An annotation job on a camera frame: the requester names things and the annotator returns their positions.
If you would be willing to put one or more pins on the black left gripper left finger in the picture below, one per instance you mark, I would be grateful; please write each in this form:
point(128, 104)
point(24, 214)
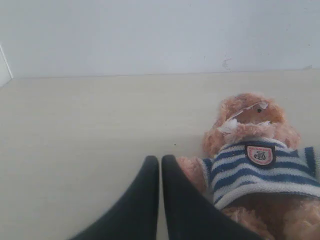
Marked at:
point(135, 215)

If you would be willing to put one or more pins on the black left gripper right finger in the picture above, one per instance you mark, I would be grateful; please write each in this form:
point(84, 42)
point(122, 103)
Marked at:
point(189, 216)

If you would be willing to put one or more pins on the tan teddy bear striped sweater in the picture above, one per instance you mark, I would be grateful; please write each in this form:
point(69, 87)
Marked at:
point(256, 172)

